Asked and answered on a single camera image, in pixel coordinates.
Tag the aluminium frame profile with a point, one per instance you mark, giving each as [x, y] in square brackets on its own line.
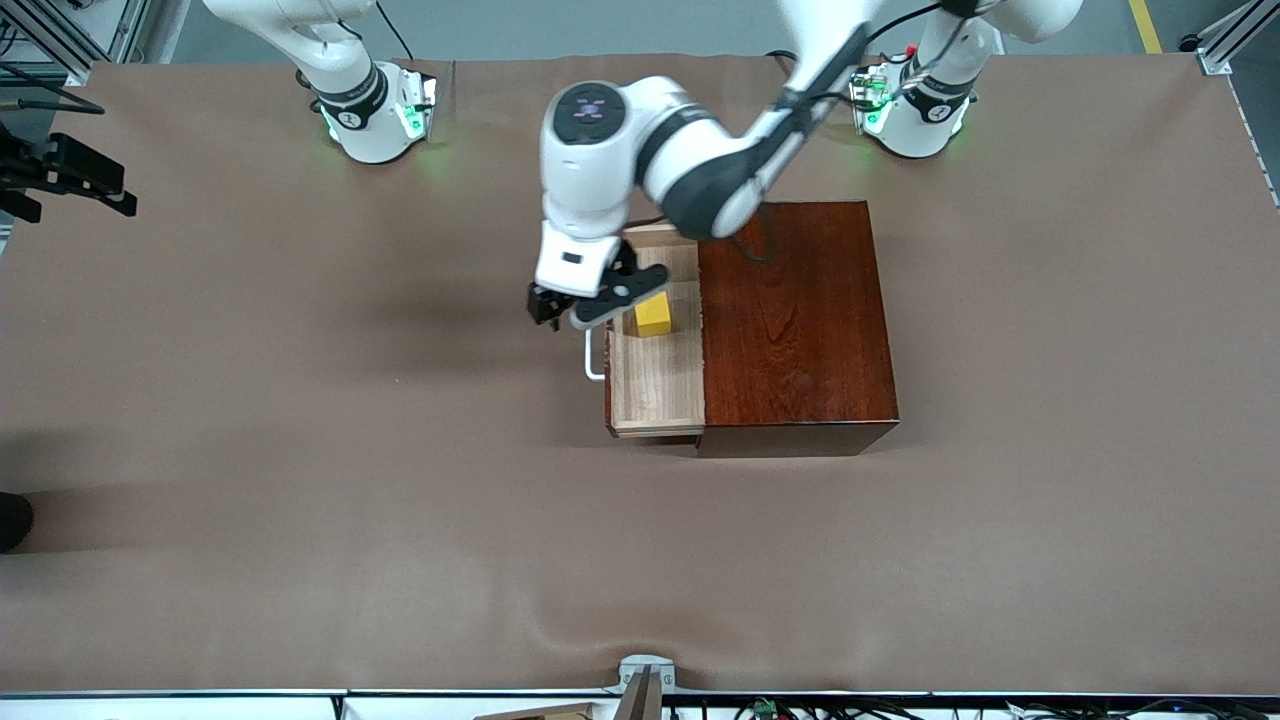
[1235, 35]
[60, 40]

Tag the grey metal clamp bracket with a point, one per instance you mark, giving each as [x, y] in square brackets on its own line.
[640, 672]

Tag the black round object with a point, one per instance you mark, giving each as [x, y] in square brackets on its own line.
[12, 522]

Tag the white arm base connector box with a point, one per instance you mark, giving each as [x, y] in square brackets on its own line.
[870, 105]
[415, 105]

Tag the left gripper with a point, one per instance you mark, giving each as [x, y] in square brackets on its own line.
[545, 303]

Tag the light wooden plank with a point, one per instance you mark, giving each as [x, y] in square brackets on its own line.
[545, 714]

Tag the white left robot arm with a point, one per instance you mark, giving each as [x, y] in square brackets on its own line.
[600, 170]

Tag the light wood drawer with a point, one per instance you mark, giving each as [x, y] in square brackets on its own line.
[655, 385]

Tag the white table edge rail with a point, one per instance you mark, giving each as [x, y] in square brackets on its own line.
[200, 706]

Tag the dark red wooden cabinet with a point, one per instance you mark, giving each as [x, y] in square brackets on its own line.
[800, 330]

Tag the yellow wooden block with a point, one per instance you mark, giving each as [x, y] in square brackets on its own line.
[655, 318]

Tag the brown table cover sheet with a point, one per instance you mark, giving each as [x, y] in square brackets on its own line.
[300, 560]

